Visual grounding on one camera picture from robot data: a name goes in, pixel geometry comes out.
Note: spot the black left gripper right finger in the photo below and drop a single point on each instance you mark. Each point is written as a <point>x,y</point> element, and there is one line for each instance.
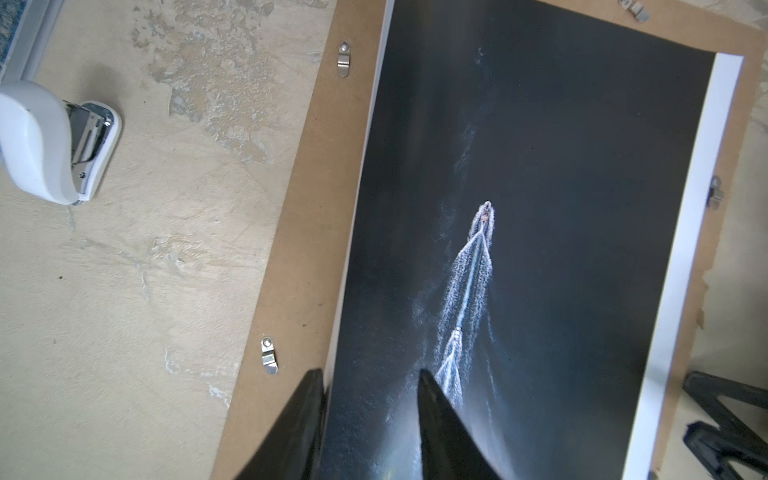
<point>447,449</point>

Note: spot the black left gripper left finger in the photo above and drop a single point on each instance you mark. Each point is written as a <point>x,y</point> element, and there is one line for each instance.
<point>292,447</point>

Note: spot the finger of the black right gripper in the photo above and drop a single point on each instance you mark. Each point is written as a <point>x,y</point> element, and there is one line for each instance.
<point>706,390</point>
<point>718,450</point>

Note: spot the dark photo print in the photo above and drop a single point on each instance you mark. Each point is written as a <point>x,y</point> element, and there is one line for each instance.
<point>531,197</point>

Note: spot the small white plastic device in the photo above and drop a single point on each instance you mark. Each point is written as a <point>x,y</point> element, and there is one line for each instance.
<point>53,149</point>

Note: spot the brown frame backing board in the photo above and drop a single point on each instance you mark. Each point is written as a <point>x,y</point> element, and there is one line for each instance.
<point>299,301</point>

